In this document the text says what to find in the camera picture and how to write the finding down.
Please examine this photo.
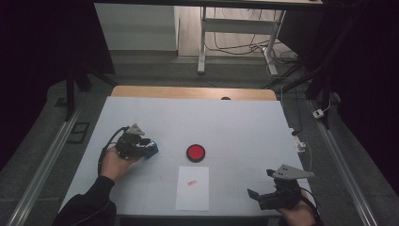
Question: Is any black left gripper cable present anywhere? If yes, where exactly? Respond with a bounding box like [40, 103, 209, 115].
[97, 126, 130, 175]

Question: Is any white cabinet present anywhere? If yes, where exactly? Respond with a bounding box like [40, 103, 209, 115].
[93, 3, 180, 52]

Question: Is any blue transparent stamp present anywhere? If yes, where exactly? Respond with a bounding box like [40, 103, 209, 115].
[144, 140, 160, 160]

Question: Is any person's right hand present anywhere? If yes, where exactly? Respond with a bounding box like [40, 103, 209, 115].
[277, 190, 318, 226]

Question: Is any white power strip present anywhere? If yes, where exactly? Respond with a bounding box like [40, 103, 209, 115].
[288, 126, 307, 153]

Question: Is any tangle of black cables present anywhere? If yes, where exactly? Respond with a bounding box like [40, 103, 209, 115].
[205, 8, 299, 64]

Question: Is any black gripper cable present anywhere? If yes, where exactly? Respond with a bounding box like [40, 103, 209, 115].
[299, 187, 322, 221]
[97, 126, 130, 175]

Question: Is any person's left hand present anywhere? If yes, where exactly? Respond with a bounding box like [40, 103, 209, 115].
[100, 146, 139, 183]

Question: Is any thin white cable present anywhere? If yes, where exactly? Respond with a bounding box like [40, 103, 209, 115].
[301, 140, 314, 173]

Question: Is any aluminium rail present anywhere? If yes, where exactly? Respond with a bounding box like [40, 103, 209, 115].
[309, 100, 377, 226]
[6, 106, 83, 226]

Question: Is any black floor frame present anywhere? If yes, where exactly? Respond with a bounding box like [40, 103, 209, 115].
[66, 121, 91, 145]

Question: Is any red ink pad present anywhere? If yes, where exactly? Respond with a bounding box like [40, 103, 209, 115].
[185, 144, 206, 163]

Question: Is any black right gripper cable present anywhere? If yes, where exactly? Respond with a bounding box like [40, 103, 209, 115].
[299, 187, 322, 221]

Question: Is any black tripod stand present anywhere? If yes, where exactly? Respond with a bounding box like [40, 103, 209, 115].
[64, 62, 119, 122]
[262, 56, 334, 130]

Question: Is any white paper sheet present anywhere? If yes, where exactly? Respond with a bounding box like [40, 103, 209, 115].
[174, 165, 210, 212]

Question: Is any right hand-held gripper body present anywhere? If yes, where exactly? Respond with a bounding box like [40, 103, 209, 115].
[258, 164, 315, 211]

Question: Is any black curtain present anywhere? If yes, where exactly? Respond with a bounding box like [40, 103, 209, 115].
[0, 0, 116, 170]
[279, 0, 399, 196]

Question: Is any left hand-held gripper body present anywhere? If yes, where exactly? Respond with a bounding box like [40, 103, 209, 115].
[115, 122, 149, 160]

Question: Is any white-legged desk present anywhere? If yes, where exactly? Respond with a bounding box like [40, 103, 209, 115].
[93, 0, 324, 77]

